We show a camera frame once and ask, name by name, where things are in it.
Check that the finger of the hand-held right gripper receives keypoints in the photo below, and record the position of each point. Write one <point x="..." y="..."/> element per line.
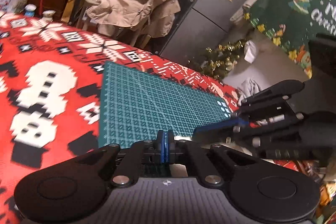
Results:
<point x="223" y="127"/>
<point x="275" y="90"/>

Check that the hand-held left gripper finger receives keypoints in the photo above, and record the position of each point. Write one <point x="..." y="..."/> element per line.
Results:
<point x="169" y="148"/>
<point x="162" y="148"/>

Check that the grey sweater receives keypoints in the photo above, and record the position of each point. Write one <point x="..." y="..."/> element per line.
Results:
<point x="248" y="91"/>

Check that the white hanging cloth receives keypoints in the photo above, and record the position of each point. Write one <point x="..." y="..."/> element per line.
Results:
<point x="250" y="52"/>

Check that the green cutting mat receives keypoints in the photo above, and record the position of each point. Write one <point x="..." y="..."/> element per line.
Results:
<point x="147" y="103"/>

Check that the small Christmas tree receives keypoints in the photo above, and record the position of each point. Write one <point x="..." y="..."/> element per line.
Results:
<point x="220" y="58"/>

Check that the grey refrigerator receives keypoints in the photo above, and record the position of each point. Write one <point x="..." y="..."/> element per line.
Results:
<point x="204" y="16"/>

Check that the red patterned blanket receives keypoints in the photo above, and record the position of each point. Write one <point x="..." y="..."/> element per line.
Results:
<point x="52" y="56"/>

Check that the beige jacket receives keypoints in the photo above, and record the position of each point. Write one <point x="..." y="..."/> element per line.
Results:
<point x="131" y="1"/>

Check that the blue white ceramic cup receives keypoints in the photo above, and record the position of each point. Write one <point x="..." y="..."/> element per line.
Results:
<point x="30" y="10"/>

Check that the green Christmas wall cloth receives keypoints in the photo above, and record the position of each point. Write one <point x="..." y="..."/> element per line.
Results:
<point x="288" y="19"/>

